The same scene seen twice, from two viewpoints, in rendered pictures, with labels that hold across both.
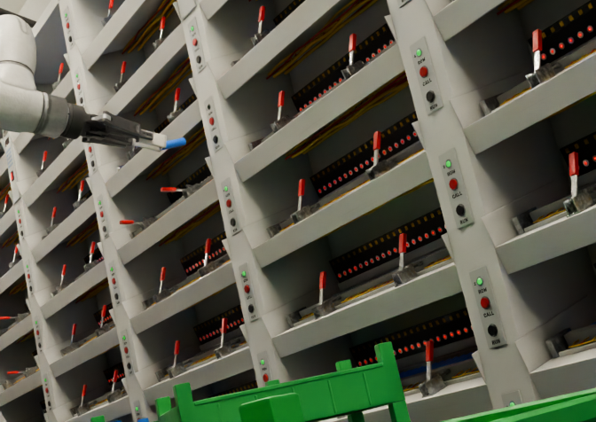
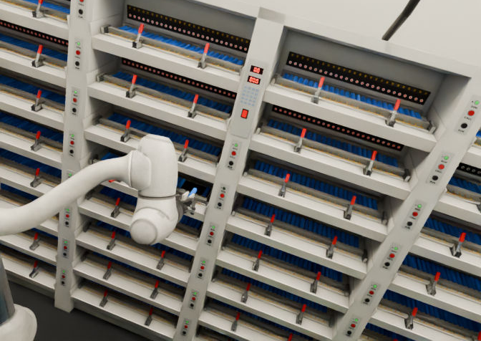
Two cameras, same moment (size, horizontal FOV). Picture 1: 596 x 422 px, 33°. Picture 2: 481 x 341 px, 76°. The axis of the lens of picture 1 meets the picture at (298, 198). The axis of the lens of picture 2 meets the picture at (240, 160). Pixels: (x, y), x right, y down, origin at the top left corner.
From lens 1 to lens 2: 2.14 m
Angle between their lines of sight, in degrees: 59
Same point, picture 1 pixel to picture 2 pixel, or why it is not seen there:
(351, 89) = (328, 263)
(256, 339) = (195, 284)
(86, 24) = (99, 8)
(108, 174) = (86, 123)
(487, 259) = not seen: outside the picture
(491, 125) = (382, 324)
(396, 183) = (323, 302)
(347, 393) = not seen: outside the picture
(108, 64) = not seen: hidden behind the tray
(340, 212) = (285, 287)
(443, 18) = (394, 286)
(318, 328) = (241, 306)
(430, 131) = (356, 306)
